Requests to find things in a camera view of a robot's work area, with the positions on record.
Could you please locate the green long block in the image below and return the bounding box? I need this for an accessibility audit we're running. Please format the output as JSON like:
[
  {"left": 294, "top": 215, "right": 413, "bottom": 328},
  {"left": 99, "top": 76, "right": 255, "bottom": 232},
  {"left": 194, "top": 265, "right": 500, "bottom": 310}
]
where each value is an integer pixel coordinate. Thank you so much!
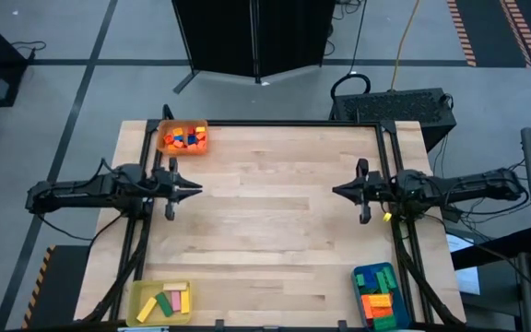
[{"left": 155, "top": 291, "right": 174, "bottom": 318}]

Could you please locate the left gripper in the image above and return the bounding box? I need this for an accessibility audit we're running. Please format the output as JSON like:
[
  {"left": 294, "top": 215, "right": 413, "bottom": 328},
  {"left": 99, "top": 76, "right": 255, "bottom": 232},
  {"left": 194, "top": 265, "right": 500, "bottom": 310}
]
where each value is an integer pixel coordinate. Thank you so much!
[{"left": 152, "top": 158, "right": 204, "bottom": 221}]

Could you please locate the yellow hanging cable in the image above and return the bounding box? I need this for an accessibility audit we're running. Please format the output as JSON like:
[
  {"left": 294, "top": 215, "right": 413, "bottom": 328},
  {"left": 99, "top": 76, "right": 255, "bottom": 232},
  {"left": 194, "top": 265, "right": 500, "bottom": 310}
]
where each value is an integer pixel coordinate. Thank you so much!
[{"left": 388, "top": 0, "right": 421, "bottom": 91}]

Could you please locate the black hazard-striped mat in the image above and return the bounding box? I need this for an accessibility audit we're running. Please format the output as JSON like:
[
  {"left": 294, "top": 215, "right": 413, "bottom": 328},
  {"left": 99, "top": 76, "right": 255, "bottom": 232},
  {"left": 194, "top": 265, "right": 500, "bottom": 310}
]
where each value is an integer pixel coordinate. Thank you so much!
[{"left": 21, "top": 243, "right": 92, "bottom": 329}]

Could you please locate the black divider screen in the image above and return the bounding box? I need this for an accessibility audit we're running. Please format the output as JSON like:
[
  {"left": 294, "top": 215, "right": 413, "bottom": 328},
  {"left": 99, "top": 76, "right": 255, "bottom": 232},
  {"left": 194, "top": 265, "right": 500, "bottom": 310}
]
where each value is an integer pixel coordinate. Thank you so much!
[{"left": 171, "top": 0, "right": 338, "bottom": 96}]

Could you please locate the orange plastic bin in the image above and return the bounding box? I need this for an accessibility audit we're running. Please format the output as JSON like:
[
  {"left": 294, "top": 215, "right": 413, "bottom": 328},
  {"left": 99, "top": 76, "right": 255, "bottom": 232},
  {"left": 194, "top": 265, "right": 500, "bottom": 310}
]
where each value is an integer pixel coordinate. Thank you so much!
[{"left": 156, "top": 119, "right": 211, "bottom": 158}]

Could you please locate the yellow plastic bin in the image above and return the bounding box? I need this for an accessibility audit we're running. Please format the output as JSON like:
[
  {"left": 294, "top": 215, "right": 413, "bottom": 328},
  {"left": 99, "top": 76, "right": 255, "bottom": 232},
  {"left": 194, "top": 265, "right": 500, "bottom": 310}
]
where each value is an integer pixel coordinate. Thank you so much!
[{"left": 125, "top": 278, "right": 197, "bottom": 327}]

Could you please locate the white paper sheet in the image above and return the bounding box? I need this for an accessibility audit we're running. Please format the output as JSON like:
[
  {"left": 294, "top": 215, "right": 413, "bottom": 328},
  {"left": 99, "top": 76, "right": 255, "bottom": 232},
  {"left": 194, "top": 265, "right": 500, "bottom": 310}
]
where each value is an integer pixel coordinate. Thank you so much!
[{"left": 444, "top": 232, "right": 482, "bottom": 296}]

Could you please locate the black aluminium table frame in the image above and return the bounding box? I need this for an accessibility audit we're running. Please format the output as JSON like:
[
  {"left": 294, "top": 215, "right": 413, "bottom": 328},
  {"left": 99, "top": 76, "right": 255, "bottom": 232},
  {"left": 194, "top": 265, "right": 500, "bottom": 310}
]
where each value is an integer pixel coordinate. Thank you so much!
[{"left": 80, "top": 103, "right": 467, "bottom": 329}]

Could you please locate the black floor cable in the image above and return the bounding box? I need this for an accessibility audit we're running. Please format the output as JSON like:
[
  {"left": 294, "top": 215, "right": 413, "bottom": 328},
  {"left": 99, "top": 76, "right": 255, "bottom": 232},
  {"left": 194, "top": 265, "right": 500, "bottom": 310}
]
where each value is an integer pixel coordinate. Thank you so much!
[{"left": 10, "top": 40, "right": 48, "bottom": 61}]

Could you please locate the black power cable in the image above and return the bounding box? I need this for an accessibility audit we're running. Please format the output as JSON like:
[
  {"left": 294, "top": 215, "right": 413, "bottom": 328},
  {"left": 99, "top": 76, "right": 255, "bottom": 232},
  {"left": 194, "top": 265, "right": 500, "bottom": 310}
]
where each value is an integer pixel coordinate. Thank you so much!
[{"left": 329, "top": 0, "right": 372, "bottom": 110}]

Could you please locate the blue plastic bin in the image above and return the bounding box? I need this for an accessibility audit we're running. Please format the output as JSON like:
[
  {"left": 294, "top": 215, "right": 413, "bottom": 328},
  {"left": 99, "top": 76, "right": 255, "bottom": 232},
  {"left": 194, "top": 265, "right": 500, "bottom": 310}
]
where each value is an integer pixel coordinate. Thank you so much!
[{"left": 350, "top": 261, "right": 411, "bottom": 331}]

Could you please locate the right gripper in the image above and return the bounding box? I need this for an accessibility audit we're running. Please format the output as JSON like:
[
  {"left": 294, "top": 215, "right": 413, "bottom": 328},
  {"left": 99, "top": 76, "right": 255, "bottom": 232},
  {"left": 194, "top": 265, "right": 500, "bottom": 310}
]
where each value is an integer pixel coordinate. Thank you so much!
[{"left": 331, "top": 159, "right": 395, "bottom": 226}]

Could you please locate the black power adapter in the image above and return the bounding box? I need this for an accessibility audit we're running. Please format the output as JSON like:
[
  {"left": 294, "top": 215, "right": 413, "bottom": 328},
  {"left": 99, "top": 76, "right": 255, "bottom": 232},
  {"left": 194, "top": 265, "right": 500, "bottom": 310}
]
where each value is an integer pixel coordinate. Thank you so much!
[{"left": 440, "top": 205, "right": 464, "bottom": 223}]

